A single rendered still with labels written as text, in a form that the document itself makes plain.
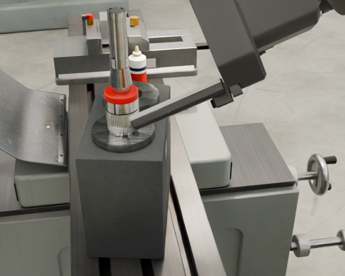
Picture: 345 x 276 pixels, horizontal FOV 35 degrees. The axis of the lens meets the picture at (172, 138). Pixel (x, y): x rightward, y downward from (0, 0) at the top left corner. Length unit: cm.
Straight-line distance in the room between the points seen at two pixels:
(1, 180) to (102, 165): 67
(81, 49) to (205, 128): 36
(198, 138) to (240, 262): 36
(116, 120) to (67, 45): 66
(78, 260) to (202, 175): 49
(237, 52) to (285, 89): 305
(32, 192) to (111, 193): 50
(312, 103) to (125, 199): 254
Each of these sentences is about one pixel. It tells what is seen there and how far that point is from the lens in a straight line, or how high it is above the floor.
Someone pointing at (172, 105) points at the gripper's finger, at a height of 140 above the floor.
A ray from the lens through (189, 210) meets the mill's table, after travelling 94.
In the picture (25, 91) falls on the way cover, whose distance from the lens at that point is 143.
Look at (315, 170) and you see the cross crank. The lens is 157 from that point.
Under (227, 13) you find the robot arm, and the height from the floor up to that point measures 145.
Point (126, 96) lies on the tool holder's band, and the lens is 73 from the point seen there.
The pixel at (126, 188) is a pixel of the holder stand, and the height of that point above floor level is 108.
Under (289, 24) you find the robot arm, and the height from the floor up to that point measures 144.
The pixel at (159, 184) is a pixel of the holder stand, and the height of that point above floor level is 109.
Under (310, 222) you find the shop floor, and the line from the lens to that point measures 239.
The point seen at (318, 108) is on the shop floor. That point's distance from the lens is 320.
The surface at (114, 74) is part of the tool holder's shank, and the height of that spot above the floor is 123.
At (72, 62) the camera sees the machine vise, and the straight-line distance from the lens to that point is 133.
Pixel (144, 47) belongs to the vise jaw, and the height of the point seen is 102.
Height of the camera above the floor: 156
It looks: 33 degrees down
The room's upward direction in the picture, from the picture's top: straight up
